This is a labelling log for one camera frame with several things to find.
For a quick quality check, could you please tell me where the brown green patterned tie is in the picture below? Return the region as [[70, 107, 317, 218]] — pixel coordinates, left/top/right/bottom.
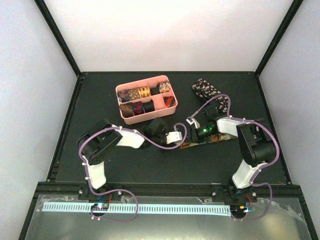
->
[[179, 133, 238, 150]]

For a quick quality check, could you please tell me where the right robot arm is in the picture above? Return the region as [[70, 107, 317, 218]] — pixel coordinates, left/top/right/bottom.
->
[[186, 114, 280, 202]]

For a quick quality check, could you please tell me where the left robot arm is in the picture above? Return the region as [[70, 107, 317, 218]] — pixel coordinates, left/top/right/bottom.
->
[[77, 117, 187, 200]]

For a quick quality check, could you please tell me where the black floral tie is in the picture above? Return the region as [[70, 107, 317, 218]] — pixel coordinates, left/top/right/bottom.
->
[[192, 78, 229, 113]]

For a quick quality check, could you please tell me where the red navy rolled tie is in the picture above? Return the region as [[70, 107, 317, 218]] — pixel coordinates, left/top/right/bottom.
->
[[132, 101, 145, 116]]

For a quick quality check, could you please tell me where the red striped rolled tie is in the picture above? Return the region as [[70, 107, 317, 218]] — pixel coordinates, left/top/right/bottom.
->
[[163, 96, 176, 108]]

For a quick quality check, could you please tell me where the pink divided organizer box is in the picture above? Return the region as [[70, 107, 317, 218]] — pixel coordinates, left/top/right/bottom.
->
[[115, 75, 178, 125]]

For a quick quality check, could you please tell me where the yellow black rolled tie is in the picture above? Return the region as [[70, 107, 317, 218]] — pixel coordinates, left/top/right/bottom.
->
[[138, 86, 151, 99]]

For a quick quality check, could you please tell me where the brown paisley rolled tie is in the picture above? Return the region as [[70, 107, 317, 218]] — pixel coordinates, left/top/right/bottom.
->
[[128, 88, 141, 101]]

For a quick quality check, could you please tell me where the white red floral rolled tie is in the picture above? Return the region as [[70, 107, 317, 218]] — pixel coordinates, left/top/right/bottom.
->
[[157, 80, 172, 94]]

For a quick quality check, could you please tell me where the blue floral rolled tie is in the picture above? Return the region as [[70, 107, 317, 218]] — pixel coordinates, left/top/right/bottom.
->
[[117, 90, 131, 103]]

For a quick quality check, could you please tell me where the clear acrylic sheet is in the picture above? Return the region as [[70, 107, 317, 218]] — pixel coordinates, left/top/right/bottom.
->
[[21, 195, 312, 240]]

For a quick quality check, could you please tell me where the light blue slotted strip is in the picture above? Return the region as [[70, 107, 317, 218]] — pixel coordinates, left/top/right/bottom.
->
[[41, 202, 231, 217]]

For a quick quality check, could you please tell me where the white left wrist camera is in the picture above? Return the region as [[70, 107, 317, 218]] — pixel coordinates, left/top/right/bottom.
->
[[166, 131, 183, 145]]

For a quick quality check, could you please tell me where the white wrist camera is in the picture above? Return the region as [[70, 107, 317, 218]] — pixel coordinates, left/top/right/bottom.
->
[[186, 117, 200, 129], [166, 131, 183, 145]]

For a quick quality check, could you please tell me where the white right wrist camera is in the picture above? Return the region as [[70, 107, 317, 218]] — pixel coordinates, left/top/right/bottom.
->
[[186, 117, 200, 129]]

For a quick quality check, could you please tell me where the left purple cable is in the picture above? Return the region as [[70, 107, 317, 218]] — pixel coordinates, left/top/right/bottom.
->
[[78, 122, 188, 222]]

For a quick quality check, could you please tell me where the purple cable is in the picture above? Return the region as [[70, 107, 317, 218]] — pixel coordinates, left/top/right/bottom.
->
[[78, 122, 188, 222], [189, 93, 280, 223]]

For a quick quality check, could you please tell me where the black aluminium mounting rail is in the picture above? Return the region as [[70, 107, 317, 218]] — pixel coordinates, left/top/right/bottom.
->
[[34, 182, 303, 203]]

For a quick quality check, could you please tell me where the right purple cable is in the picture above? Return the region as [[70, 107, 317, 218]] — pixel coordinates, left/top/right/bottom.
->
[[189, 93, 280, 223]]

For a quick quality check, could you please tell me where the right black frame post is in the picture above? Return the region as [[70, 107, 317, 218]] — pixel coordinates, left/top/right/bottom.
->
[[255, 0, 304, 77]]

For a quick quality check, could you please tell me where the black frame post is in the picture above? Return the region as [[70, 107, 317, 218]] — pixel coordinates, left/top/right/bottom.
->
[[255, 0, 304, 77], [34, 0, 82, 77]]

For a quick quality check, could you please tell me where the left black frame post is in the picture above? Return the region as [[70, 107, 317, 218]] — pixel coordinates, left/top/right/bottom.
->
[[34, 0, 82, 77]]

